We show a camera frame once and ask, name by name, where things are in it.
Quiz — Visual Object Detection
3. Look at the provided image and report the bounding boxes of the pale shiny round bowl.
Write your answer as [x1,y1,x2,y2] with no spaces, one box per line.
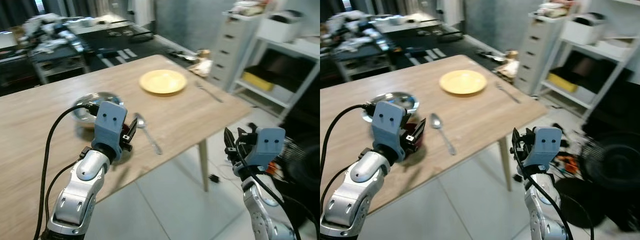
[72,91,124,127]
[362,91,420,124]

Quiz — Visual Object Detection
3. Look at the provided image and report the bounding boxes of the silver metal spoon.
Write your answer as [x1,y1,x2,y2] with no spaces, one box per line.
[430,113,457,156]
[135,113,163,155]

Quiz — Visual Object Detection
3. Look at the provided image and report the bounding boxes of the light wooden table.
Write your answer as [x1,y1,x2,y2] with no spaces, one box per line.
[0,54,253,226]
[320,54,550,216]

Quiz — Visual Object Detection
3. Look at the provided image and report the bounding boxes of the silver metal fork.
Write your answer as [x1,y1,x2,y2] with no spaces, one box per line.
[195,81,224,104]
[495,81,522,104]

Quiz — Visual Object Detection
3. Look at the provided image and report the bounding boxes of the yellow round plate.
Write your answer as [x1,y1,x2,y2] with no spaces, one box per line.
[139,69,188,96]
[439,69,488,96]

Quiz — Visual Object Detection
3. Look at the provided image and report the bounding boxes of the yellow flat box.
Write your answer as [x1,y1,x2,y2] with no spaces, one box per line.
[547,73,580,94]
[242,71,275,92]

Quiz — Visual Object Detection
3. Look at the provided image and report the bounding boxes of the black bag in shelf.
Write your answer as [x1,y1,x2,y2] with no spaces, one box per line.
[559,50,632,97]
[249,49,317,95]

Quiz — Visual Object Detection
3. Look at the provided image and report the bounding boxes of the white drawer cabinet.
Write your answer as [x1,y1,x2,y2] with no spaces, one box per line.
[209,12,262,92]
[515,15,566,96]

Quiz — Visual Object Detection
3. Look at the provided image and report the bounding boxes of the dark cluttered low table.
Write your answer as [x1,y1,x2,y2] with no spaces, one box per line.
[320,11,463,83]
[0,14,157,87]

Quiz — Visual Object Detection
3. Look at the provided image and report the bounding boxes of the white shelf unit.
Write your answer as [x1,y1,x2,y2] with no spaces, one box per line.
[535,36,640,123]
[229,36,321,122]

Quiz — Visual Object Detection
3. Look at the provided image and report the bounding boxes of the white storage box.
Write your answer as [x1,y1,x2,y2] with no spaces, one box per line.
[561,12,608,46]
[257,10,306,44]

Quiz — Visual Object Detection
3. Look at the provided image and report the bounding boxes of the stacked colourful packages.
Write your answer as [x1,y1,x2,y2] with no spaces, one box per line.
[231,1,273,17]
[537,1,583,19]

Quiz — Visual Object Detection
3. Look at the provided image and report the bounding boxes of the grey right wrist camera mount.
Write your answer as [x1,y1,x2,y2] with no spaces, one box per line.
[245,127,286,169]
[530,126,564,169]

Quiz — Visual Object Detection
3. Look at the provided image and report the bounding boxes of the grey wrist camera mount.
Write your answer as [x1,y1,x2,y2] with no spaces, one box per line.
[372,101,407,152]
[92,101,126,153]
[530,126,564,169]
[245,127,286,169]

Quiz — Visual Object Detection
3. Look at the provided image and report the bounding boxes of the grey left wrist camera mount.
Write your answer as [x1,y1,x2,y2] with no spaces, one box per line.
[92,101,126,153]
[372,101,407,152]

